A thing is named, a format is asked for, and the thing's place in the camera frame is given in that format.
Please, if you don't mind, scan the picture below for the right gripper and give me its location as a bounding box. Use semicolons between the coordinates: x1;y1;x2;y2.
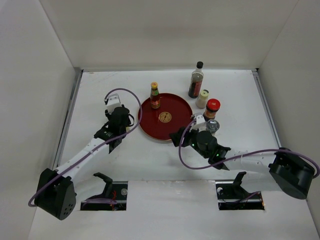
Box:
168;123;209;159

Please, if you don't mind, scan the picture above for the yellow cap red sauce bottle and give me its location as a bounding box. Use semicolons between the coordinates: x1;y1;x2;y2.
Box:
150;82;160;109

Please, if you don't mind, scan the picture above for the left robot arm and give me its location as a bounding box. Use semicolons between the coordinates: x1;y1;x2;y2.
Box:
33;105;134;221

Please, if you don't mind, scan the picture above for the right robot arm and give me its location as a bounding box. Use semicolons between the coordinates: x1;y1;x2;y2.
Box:
169;127;320;200

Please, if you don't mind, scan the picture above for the red round tray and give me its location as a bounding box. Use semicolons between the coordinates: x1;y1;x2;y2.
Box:
137;93;193;141

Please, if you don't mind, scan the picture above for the clear cap pepper grinder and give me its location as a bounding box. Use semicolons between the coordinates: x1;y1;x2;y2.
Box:
205;119;220;136

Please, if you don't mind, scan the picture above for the cream cap shaker bottle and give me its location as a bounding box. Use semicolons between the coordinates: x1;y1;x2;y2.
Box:
195;89;209;109

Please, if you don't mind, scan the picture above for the red cap sauce jar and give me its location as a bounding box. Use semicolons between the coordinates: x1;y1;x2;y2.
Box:
203;98;221;122

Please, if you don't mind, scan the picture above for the dark soy sauce bottle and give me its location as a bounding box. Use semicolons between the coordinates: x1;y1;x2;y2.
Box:
188;61;204;99

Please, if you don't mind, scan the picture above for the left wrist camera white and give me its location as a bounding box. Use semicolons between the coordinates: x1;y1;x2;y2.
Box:
104;93;122;115

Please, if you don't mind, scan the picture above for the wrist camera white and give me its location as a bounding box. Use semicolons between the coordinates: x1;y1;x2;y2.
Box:
104;93;122;115
190;113;207;132

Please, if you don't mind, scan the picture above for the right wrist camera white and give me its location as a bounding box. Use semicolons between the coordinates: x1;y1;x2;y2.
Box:
190;113;207;132

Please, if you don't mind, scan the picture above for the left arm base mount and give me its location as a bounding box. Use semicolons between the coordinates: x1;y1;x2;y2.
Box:
80;172;129;212

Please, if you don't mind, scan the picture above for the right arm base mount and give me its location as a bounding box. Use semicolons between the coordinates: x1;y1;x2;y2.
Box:
215;171;265;211

